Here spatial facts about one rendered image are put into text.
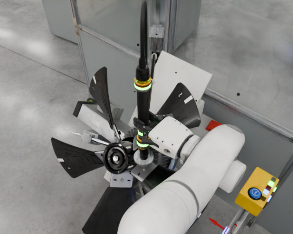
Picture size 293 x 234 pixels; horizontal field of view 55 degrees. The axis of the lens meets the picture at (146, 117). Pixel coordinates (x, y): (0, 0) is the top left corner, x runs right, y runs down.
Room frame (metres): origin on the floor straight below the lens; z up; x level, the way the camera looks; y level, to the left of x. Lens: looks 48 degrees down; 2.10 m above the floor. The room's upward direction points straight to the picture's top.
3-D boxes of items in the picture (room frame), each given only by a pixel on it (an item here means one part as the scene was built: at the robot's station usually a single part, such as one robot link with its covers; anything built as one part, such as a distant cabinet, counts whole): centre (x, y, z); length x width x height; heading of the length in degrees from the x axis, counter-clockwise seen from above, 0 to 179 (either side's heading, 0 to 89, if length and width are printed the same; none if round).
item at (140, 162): (0.57, 0.01, 1.31); 0.09 x 0.07 x 0.10; 175
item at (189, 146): (0.45, -0.12, 1.47); 0.09 x 0.03 x 0.08; 140
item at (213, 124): (1.03, -0.39, 0.87); 0.08 x 0.08 x 0.02; 56
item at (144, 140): (0.48, -0.02, 1.47); 0.08 x 0.06 x 0.01; 109
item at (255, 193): (0.51, -0.43, 1.08); 0.04 x 0.04 x 0.02
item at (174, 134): (0.49, -0.07, 1.47); 0.11 x 0.10 x 0.07; 50
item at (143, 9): (0.83, -0.02, 1.57); 0.55 x 0.03 x 0.47; 175
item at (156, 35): (1.18, -0.05, 1.35); 0.10 x 0.07 x 0.09; 175
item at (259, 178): (0.55, -0.46, 1.02); 0.16 x 0.10 x 0.11; 140
